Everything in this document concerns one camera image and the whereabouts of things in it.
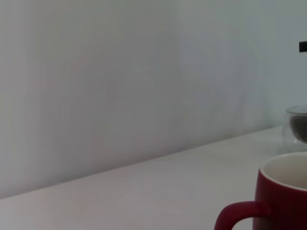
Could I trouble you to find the red ceramic mug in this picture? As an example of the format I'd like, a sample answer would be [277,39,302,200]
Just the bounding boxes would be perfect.
[214,151,307,230]

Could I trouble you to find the dark coffee beans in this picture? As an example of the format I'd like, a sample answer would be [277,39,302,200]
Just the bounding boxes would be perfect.
[289,114,307,142]

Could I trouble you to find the clear glass cup with handle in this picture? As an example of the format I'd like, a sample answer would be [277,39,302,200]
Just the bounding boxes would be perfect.
[282,105,307,146]

